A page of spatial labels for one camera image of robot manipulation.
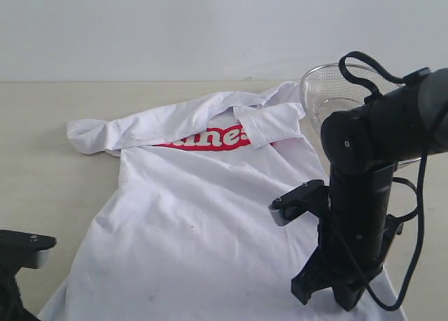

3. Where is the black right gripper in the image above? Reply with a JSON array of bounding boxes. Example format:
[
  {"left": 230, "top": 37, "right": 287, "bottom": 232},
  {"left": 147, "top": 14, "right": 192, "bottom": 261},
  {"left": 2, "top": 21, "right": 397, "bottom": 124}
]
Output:
[{"left": 290, "top": 164, "right": 395, "bottom": 311}]

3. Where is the white t-shirt red print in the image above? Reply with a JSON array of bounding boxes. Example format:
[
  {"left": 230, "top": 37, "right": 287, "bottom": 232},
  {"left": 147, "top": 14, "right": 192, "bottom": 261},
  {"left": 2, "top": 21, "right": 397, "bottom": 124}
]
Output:
[{"left": 39, "top": 82, "right": 405, "bottom": 320}]

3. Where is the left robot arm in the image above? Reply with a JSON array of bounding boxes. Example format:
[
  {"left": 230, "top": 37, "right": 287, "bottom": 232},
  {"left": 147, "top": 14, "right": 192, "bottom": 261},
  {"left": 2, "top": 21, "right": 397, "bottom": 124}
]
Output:
[{"left": 1, "top": 267, "right": 39, "bottom": 321}]

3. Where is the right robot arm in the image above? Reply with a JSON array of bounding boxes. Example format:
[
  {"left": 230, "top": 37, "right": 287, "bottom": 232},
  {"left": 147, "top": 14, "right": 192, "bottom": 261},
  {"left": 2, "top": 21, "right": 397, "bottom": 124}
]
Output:
[{"left": 281, "top": 68, "right": 447, "bottom": 311}]

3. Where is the wire mesh basket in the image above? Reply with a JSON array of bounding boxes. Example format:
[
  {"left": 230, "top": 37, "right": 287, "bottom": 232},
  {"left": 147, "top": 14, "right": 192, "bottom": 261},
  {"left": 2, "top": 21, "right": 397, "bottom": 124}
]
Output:
[{"left": 300, "top": 64, "right": 423, "bottom": 175}]

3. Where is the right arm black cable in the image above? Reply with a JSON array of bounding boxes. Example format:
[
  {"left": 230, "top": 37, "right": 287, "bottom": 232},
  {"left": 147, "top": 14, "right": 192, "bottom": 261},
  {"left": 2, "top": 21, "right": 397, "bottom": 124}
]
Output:
[{"left": 338, "top": 50, "right": 431, "bottom": 312}]

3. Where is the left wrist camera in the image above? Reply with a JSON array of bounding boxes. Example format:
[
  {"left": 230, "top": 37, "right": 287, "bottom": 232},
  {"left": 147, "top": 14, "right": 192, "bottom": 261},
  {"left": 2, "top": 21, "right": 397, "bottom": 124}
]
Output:
[{"left": 1, "top": 229, "right": 57, "bottom": 274}]

